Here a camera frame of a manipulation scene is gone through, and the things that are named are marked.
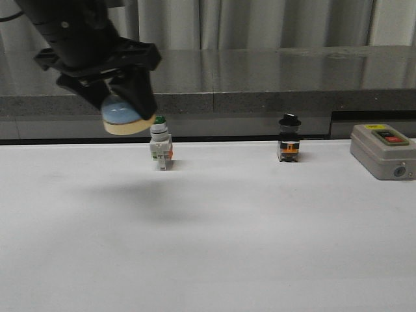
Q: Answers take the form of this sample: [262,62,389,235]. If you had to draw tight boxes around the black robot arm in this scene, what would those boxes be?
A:
[16,1,161,120]

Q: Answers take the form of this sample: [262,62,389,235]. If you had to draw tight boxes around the grey stone counter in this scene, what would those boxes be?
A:
[1,46,415,141]

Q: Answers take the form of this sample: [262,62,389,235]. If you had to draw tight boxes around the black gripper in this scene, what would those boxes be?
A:
[33,19,162,120]

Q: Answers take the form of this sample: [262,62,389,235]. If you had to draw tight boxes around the green pushbutton switch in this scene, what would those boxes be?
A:
[149,116,173,170]

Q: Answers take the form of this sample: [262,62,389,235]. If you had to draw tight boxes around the blue desk bell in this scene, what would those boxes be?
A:
[101,95,156,136]

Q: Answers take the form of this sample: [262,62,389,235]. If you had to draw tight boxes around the black selector switch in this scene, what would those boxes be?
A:
[277,113,302,162]

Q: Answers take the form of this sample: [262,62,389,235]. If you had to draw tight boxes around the grey on-off switch box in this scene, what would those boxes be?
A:
[350,123,415,180]

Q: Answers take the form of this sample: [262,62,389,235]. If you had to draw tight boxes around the grey curtain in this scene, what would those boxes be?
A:
[0,0,416,53]

